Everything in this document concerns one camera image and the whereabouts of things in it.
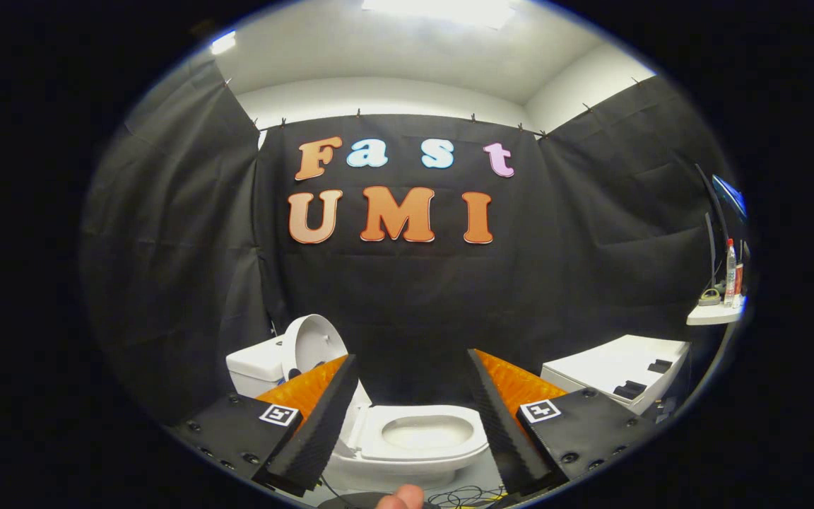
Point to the dark computer monitor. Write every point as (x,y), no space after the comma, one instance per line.
(728,194)

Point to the grey tape roll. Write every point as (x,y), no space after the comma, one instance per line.
(709,297)

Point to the clear bottle red cap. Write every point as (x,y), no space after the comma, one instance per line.
(730,276)

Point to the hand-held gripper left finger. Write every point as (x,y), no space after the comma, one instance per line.
(322,424)

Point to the black backdrop cloth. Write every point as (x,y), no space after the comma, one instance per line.
(407,297)

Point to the white ceramic toilet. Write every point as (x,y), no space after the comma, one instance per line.
(255,371)

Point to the small ceiling light panel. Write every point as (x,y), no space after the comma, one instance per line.
(223,42)

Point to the white toilet lid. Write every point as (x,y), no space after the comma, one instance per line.
(315,343)

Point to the white drawer cabinet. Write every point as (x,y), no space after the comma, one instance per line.
(591,367)

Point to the large ceiling light panel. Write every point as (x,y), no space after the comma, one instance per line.
(442,10)

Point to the red slim bottle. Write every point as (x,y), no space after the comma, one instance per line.
(738,283)

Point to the white desk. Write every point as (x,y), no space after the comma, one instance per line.
(714,314)

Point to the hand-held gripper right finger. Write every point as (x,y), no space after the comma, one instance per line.
(502,431)

